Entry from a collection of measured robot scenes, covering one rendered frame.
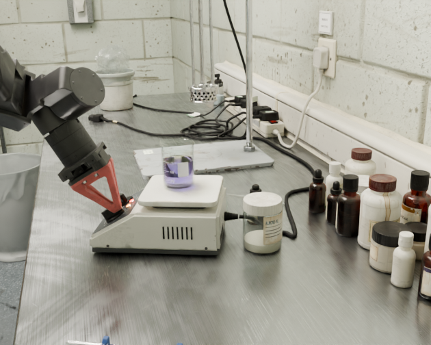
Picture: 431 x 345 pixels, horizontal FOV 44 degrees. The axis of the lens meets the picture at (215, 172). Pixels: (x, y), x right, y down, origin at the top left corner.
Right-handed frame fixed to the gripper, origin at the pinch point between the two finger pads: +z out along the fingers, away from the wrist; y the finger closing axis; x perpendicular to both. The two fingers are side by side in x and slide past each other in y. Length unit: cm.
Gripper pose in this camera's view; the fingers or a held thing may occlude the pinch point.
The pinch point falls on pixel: (115, 205)
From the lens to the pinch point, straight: 84.3
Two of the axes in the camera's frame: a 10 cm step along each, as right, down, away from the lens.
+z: 5.2, 8.2, 2.3
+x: -8.5, 5.3, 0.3
